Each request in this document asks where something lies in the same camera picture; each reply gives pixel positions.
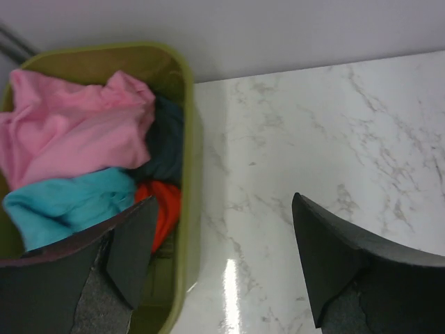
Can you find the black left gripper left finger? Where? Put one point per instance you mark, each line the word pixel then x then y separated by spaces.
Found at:
pixel 90 282

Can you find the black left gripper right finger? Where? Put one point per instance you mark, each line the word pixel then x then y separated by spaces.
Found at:
pixel 360 282

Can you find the turquoise t shirt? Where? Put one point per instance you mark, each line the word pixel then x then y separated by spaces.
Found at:
pixel 52 210

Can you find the olive green plastic basket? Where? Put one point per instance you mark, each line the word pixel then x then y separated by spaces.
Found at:
pixel 173 268

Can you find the orange t shirt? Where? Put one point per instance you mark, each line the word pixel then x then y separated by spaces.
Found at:
pixel 168 197

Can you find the pink t shirt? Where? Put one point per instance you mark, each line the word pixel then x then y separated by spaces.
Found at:
pixel 60 129

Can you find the dark teal t shirt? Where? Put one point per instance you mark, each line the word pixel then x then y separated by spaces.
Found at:
pixel 165 142

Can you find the grey metal frame post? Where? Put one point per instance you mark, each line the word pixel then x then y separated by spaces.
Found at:
pixel 14 48

